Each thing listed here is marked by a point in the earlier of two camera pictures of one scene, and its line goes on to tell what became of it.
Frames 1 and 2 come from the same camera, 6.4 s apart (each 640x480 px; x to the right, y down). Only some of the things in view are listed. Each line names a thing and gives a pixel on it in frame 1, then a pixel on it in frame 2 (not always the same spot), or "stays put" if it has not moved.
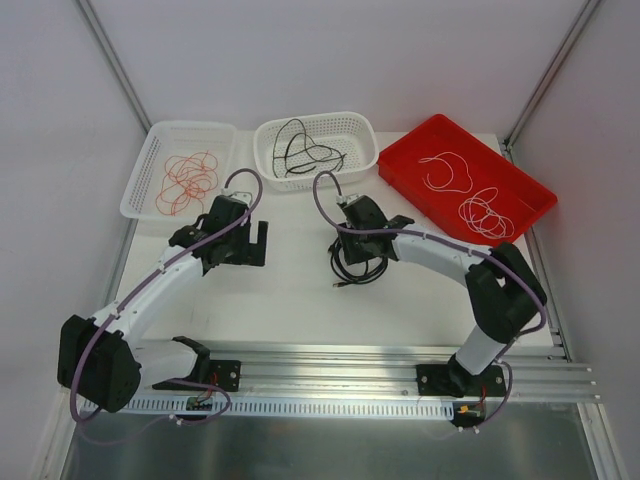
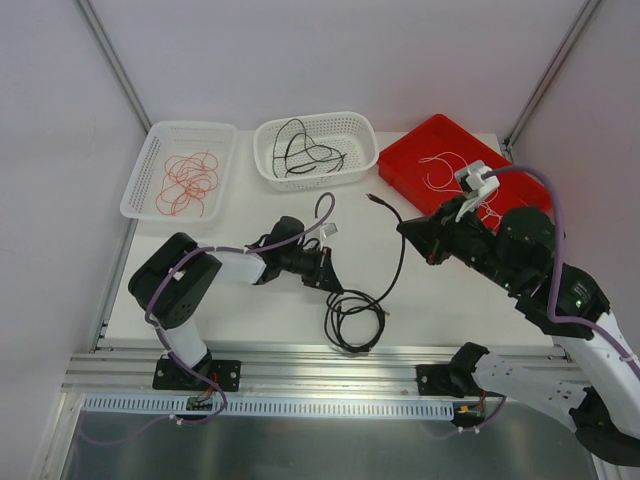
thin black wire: [305, 141] stays put
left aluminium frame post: [115, 64] stays put
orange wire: [187, 178] stays put
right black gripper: [357, 250] to [435, 236]
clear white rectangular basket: [181, 167] stays put
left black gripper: [245, 256] to [324, 268]
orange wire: [187, 178] stays put
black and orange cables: [343, 278] to [354, 321]
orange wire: [186, 178] stays put
